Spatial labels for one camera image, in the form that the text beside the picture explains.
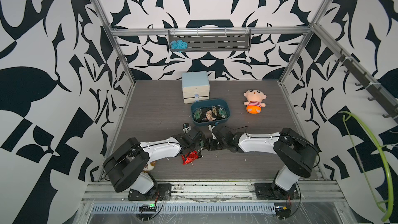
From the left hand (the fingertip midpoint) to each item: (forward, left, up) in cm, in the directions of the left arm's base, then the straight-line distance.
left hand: (196, 140), depth 90 cm
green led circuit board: (-30, +21, -4) cm, 37 cm away
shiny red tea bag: (-10, +3, +2) cm, 11 cm away
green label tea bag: (+18, -17, +2) cm, 25 cm away
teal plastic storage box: (+22, -7, +3) cm, 24 cm away
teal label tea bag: (+16, -2, +3) cm, 16 cm away
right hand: (-2, -4, +1) cm, 5 cm away
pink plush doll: (+25, -39, +6) cm, 47 cm away
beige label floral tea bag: (+14, -8, +3) cm, 17 cm away
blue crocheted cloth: (+44, +8, +33) cm, 56 cm away
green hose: (-3, -68, +25) cm, 72 cm away
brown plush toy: (-13, +24, +1) cm, 27 cm away
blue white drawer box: (+30, -1, +13) cm, 33 cm away
